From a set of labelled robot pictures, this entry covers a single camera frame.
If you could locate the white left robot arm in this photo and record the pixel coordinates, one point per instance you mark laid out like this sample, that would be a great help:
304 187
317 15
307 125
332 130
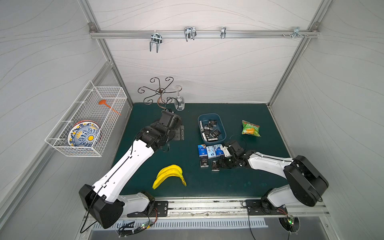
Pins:
103 200

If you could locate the white blue tissue pack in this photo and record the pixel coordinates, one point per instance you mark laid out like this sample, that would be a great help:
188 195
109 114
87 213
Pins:
211 152

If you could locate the metal hook small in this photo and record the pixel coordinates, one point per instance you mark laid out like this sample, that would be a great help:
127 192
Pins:
223 32

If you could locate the blue yellow patterned plate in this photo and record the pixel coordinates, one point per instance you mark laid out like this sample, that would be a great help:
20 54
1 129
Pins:
83 134

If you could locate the dark blue tissue pack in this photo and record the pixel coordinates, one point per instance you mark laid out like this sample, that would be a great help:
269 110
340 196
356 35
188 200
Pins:
202 149

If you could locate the copper glass rack stand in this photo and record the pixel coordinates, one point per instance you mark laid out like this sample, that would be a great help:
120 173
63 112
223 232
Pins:
165 97

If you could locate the metal hook right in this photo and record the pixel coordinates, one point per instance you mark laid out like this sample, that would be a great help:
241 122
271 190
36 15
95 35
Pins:
296 34

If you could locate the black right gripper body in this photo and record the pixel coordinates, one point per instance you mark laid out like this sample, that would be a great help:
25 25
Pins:
223 162

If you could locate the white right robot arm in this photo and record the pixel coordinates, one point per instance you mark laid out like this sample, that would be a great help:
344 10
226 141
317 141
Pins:
306 184

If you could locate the metal hook middle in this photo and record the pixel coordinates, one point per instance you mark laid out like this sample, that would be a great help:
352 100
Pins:
190 33

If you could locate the black tissue pack top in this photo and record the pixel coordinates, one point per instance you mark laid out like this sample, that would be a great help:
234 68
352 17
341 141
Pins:
213 123

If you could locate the white wire basket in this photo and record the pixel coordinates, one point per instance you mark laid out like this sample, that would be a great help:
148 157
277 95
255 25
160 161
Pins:
86 108

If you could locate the orange spatula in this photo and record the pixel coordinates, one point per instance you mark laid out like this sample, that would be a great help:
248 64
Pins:
104 102

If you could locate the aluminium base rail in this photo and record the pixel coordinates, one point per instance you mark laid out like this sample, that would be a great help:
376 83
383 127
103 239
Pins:
230 207

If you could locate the teal storage box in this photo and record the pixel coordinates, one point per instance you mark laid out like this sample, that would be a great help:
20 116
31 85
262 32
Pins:
211 135

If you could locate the metal hook left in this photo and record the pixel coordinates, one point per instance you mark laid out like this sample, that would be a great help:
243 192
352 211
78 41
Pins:
156 40

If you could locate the green snack bag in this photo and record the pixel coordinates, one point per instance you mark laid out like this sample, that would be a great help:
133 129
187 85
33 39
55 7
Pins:
250 129

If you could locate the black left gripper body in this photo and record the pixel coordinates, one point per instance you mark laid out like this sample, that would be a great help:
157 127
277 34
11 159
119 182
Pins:
179 132

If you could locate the aluminium top rail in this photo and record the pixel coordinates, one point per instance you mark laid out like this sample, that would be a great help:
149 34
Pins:
201 34

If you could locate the yellow banana bunch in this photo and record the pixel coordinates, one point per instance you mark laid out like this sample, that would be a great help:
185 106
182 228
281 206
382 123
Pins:
167 172

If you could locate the light blue tissue pack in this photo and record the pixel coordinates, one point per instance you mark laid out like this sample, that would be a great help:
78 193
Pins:
219 150

